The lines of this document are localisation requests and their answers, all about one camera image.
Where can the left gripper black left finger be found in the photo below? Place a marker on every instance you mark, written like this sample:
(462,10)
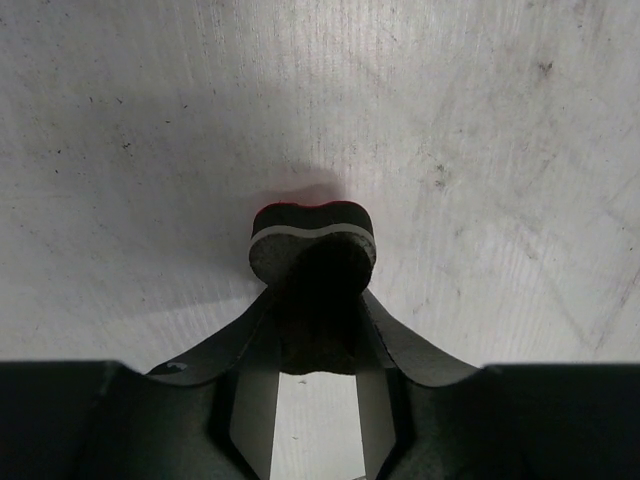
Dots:
(208,413)

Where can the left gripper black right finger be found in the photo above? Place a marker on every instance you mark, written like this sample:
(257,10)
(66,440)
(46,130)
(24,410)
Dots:
(427,415)

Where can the black whiteboard eraser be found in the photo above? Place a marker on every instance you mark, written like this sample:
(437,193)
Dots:
(317,260)

